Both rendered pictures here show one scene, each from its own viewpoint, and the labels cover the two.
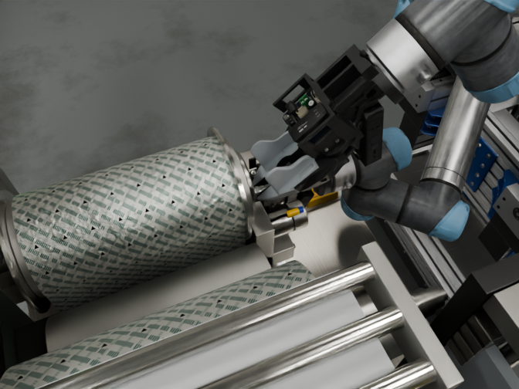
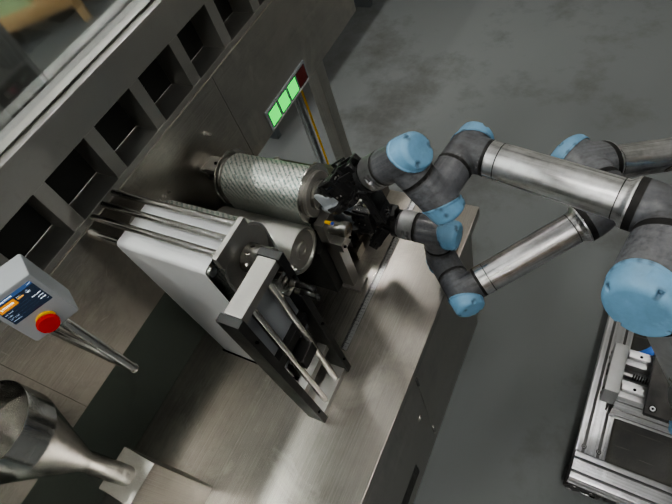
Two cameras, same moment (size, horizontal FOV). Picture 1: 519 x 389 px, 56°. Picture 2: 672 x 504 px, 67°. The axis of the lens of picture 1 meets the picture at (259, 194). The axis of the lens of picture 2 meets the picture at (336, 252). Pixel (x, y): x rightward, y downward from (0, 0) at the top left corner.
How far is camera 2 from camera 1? 0.86 m
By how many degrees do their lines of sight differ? 39
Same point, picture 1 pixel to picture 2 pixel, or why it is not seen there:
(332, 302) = (225, 228)
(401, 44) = (364, 163)
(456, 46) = (381, 176)
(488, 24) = (395, 172)
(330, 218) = not seen: hidden behind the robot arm
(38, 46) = (466, 56)
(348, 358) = (212, 242)
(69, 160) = not seen: hidden behind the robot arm
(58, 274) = (229, 189)
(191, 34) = (595, 90)
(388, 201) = (437, 266)
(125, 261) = (252, 199)
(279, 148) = not seen: hidden behind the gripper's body
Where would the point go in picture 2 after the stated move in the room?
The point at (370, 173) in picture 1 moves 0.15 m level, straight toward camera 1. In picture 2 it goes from (420, 238) to (364, 265)
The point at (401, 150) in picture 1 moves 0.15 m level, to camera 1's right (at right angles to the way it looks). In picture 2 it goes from (445, 236) to (497, 271)
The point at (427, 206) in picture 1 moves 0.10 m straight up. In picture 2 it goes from (452, 283) to (449, 260)
